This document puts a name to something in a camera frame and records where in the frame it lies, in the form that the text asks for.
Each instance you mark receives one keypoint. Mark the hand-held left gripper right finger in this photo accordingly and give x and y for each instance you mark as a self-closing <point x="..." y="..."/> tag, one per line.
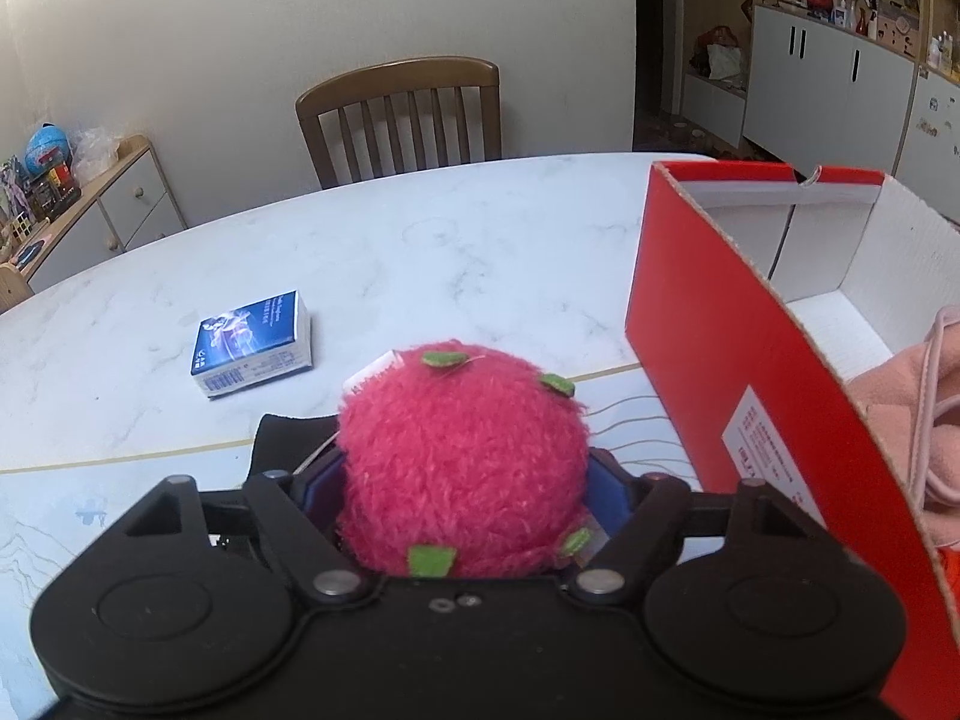
<point x="601" y="496"/>

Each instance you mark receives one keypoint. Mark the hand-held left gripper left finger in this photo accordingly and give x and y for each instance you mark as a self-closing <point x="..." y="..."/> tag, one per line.
<point x="322" y="491"/>

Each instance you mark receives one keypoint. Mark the pink plush dragon fruit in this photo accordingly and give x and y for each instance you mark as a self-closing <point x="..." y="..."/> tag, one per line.
<point x="465" y="457"/>

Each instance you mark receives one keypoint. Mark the small blue carton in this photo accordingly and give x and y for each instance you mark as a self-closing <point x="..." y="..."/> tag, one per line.
<point x="247" y="337"/>

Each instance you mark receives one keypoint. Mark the red cardboard box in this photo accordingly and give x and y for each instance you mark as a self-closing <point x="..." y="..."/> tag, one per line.
<point x="720" y="360"/>

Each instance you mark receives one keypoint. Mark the pink cloth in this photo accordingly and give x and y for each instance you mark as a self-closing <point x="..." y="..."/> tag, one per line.
<point x="885" y="405"/>

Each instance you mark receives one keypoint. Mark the white sideboard with drawers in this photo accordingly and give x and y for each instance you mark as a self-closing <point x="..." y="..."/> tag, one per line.
<point x="127" y="195"/>

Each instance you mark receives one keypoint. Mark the light wooden small chair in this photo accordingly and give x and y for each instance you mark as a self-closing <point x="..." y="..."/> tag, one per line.
<point x="11" y="285"/>

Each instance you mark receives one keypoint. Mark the blue round pad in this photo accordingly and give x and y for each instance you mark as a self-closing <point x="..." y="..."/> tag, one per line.
<point x="26" y="251"/>

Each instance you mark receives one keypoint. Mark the white shoe bench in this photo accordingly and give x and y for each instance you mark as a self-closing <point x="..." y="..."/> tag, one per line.
<point x="712" y="105"/>

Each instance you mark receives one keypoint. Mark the clear plastic bag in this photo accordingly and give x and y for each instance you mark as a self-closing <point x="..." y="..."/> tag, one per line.
<point x="94" y="154"/>

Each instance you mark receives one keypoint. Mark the pile of small toys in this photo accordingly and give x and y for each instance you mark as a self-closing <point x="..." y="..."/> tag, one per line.
<point x="37" y="195"/>

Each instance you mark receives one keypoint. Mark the slatted wooden chair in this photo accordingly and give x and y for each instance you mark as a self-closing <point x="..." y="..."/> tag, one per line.
<point x="397" y="79"/>

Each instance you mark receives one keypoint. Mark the blue globe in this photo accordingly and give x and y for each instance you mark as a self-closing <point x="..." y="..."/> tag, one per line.
<point x="46" y="148"/>

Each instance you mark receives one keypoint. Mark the white bag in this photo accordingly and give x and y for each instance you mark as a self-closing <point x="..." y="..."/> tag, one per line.
<point x="726" y="61"/>

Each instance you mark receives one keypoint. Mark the white lower cabinets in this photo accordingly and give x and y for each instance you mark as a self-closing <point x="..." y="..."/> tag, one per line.
<point x="817" y="90"/>

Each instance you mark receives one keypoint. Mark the red bag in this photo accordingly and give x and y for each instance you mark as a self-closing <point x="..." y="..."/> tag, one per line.
<point x="712" y="37"/>

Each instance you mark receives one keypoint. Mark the white pump bottle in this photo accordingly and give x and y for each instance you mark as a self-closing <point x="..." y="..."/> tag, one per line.
<point x="840" y="11"/>

